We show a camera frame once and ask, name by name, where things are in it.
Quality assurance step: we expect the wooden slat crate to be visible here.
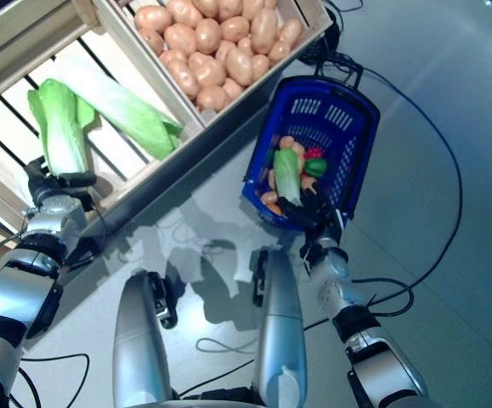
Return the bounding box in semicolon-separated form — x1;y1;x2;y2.
0;0;207;213
94;0;335;128

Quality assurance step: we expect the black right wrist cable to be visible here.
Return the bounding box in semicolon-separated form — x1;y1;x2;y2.
351;275;415;318

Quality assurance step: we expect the green napa cabbage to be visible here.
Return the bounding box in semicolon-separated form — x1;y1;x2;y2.
26;78;99;176
54;54;185;162
272;147;304;208

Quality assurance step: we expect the silver robot left leg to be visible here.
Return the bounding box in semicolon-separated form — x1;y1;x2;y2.
112;269;178;408

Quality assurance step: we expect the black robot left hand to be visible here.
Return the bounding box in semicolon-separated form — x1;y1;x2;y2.
24;156;99;207

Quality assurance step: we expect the silver robot right leg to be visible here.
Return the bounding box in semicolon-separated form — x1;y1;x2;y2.
250;248;309;408

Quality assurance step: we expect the coiled black cable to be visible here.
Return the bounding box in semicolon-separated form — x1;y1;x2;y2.
308;0;364;76

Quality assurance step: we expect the green bell pepper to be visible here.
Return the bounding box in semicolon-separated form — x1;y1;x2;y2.
303;158;328;178

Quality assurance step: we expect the silver robot leg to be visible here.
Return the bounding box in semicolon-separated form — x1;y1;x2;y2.
112;269;178;408
250;248;309;408

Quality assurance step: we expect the robot pelvis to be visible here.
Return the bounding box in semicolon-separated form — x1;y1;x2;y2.
122;384;272;408

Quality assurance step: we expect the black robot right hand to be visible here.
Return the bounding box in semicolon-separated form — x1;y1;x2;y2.
277;184;342;234

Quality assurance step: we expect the blue plastic shopping basket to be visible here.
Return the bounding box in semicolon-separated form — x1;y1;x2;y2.
240;63;381;233

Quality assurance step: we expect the thin grey floor cable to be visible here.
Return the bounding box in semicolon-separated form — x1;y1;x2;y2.
196;337;258;354

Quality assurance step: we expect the long black floor cable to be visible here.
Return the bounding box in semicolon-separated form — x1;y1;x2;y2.
347;63;463;298

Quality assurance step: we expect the wooden produce display shelf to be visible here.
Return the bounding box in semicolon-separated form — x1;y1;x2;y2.
0;0;340;354

